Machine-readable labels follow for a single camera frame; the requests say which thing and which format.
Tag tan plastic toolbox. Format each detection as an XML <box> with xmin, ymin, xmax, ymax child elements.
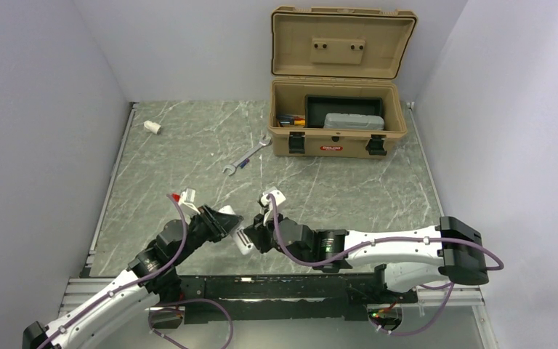
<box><xmin>267</xmin><ymin>6</ymin><xmax>418</xmax><ymax>159</ymax></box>

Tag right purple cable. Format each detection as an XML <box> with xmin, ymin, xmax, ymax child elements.
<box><xmin>267</xmin><ymin>193</ymin><xmax>505</xmax><ymax>338</ymax></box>

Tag grey plastic case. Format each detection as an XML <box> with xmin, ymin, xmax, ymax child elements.
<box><xmin>323</xmin><ymin>113</ymin><xmax>385</xmax><ymax>130</ymax></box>

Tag white remote control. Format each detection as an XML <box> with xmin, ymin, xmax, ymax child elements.
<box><xmin>219</xmin><ymin>205</ymin><xmax>254</xmax><ymax>255</ymax></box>

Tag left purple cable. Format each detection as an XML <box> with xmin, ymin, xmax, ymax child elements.
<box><xmin>36</xmin><ymin>193</ymin><xmax>234</xmax><ymax>349</ymax></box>

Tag black tray in toolbox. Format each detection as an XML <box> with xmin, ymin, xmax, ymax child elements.
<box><xmin>304</xmin><ymin>95</ymin><xmax>384</xmax><ymax>128</ymax></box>

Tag aluminium frame rail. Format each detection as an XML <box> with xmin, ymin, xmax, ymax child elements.
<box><xmin>60</xmin><ymin>274</ymin><xmax>485</xmax><ymax>314</ymax></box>

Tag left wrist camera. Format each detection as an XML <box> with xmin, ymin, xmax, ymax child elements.
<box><xmin>171</xmin><ymin>188</ymin><xmax>200</xmax><ymax>217</ymax></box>

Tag white plastic tube piece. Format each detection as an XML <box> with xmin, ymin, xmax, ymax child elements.
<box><xmin>143</xmin><ymin>120</ymin><xmax>161</xmax><ymax>135</ymax></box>

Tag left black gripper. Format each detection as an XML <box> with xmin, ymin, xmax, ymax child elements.
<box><xmin>173</xmin><ymin>203</ymin><xmax>243</xmax><ymax>264</ymax></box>

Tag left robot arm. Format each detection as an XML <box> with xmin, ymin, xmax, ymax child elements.
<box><xmin>22</xmin><ymin>205</ymin><xmax>243</xmax><ymax>348</ymax></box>

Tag purple cable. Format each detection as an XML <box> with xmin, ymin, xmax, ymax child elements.
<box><xmin>36</xmin><ymin>193</ymin><xmax>234</xmax><ymax>349</ymax></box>
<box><xmin>267</xmin><ymin>193</ymin><xmax>505</xmax><ymax>338</ymax></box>

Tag colourful tools in toolbox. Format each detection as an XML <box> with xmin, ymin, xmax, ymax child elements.
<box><xmin>276</xmin><ymin>114</ymin><xmax>306</xmax><ymax>127</ymax></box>

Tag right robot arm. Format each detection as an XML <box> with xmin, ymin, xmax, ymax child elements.
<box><xmin>243</xmin><ymin>214</ymin><xmax>491</xmax><ymax>302</ymax></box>

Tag silver open-end wrench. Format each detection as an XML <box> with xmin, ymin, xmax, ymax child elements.
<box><xmin>222</xmin><ymin>135</ymin><xmax>272</xmax><ymax>176</ymax></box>

